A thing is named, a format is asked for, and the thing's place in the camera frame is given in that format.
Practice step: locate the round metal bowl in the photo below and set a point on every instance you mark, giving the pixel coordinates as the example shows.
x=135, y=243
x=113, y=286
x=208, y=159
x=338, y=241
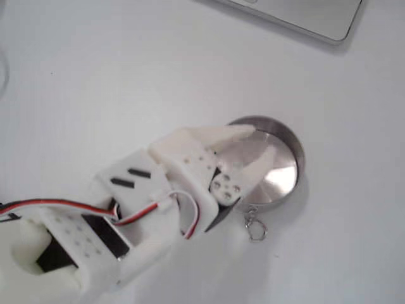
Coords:
x=284, y=164

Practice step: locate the silver laptop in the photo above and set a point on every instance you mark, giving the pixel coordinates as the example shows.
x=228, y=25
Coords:
x=300, y=16

